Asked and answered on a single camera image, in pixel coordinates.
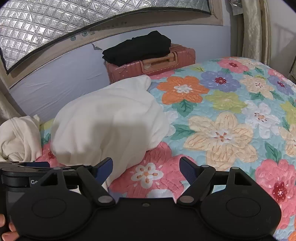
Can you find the black folded clothes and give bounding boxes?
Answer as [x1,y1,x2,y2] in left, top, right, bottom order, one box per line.
[102,31,172,66]

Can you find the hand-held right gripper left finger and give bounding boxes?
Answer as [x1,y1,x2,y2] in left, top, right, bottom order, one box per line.
[39,157,116,207]

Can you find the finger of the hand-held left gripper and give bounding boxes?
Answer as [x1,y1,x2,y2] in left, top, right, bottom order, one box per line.
[17,161,51,168]
[30,165,80,174]

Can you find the off-white knit garment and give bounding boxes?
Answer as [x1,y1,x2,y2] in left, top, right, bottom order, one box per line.
[50,75,171,193]

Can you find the person's left hand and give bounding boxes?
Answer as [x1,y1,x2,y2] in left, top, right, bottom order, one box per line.
[0,214,21,241]

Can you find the beige window frame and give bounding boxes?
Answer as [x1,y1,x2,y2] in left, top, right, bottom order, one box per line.
[0,0,223,90]

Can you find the silver quilted window insulation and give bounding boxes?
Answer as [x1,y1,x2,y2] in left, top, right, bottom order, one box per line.
[0,0,214,75]

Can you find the cream smooth garment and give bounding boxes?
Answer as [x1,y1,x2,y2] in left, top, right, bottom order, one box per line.
[0,115,43,163]

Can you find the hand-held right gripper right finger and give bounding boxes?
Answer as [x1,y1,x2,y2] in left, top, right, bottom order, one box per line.
[177,156,254,207]

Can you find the floral quilted bedspread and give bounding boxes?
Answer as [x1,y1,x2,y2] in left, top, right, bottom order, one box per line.
[35,57,296,241]

